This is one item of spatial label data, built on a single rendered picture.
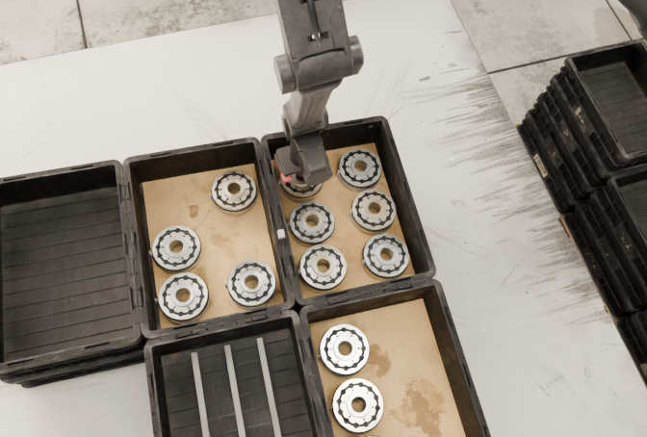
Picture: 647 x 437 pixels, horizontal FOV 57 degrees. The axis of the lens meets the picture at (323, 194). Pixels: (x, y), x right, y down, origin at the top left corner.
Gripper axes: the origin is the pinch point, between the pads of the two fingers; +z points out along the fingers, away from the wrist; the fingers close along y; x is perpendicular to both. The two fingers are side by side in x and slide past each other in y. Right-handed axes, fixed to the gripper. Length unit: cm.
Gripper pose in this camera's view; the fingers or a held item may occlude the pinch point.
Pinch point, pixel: (300, 174)
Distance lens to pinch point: 135.9
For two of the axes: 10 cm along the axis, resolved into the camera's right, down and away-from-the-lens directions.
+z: -0.9, 4.2, 9.0
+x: -3.5, -8.6, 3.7
